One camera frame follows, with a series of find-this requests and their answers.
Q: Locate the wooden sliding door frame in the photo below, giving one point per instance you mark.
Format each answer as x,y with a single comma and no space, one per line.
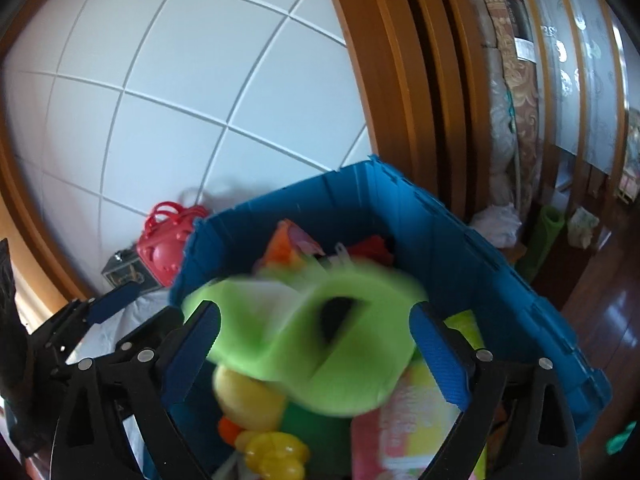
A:
390,85

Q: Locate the green fabric item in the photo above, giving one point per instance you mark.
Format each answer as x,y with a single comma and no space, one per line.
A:
315,445

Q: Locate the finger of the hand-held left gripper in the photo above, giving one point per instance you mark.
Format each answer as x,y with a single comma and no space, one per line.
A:
150,332
112,302

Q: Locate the curved wooden door frame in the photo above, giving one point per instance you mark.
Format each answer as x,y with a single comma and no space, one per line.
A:
30,210

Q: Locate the rolled patterned carpet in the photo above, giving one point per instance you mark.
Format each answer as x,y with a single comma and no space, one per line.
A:
520,110

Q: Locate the blue plastic crate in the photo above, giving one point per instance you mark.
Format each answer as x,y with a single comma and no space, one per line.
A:
425,210

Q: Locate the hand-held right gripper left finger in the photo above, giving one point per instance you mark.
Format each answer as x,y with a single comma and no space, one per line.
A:
192,355

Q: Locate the red plush toy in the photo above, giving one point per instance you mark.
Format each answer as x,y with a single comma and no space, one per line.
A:
372,250

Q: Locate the black box with metal clasp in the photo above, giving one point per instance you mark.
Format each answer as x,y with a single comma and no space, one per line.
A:
130,272

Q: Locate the pink pig plush orange dress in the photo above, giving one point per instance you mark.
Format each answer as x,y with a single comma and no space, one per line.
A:
287,247

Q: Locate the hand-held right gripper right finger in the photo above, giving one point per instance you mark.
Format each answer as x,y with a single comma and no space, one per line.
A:
442,360

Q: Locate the patterned frosted glass door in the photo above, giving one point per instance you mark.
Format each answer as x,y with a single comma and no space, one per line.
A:
575,60

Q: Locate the white plastic bag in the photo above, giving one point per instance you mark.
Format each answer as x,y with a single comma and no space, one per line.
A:
497,225

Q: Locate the green rolled mat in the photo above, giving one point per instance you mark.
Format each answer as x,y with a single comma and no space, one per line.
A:
542,240

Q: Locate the red bear-face carry case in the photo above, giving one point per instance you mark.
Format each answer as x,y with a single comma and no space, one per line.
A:
165,250

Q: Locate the pink and white box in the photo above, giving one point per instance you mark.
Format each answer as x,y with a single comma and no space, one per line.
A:
400,435

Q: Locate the pale patterned bag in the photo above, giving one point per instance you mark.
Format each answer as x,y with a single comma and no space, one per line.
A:
582,227

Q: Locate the yellow duck plush toy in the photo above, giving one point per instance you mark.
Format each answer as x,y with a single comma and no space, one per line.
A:
250,397

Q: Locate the yellow plastic clip toy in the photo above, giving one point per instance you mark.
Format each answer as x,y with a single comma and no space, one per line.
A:
275,455

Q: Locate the green cloth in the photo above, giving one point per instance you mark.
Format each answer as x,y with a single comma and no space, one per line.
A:
625,440

